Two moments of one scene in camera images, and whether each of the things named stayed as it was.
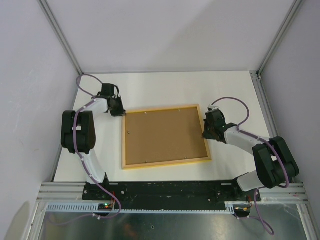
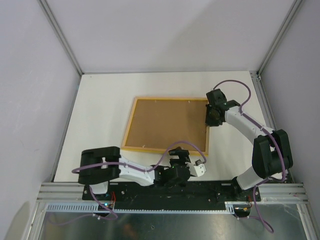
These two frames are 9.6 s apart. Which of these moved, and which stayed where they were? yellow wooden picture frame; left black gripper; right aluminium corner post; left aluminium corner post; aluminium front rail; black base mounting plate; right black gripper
Moved: yellow wooden picture frame; right black gripper; left black gripper
Stayed: black base mounting plate; right aluminium corner post; aluminium front rail; left aluminium corner post
